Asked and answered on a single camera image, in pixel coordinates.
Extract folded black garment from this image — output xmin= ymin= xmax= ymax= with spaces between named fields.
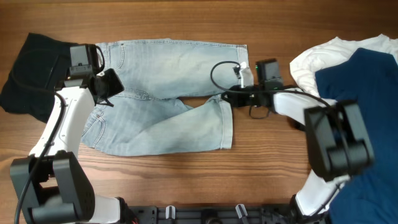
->
xmin=1 ymin=33 xmax=77 ymax=123

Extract white t-shirt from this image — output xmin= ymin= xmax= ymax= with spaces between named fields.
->
xmin=290 ymin=34 xmax=397 ymax=96

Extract light blue denim shorts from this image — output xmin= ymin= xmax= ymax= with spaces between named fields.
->
xmin=81 ymin=39 xmax=248 ymax=156

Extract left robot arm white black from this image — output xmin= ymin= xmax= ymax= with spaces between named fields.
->
xmin=10 ymin=44 xmax=126 ymax=223

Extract dark blue t-shirt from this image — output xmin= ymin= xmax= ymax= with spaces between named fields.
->
xmin=315 ymin=49 xmax=397 ymax=223

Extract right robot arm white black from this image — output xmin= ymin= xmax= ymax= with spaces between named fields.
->
xmin=221 ymin=59 xmax=374 ymax=223

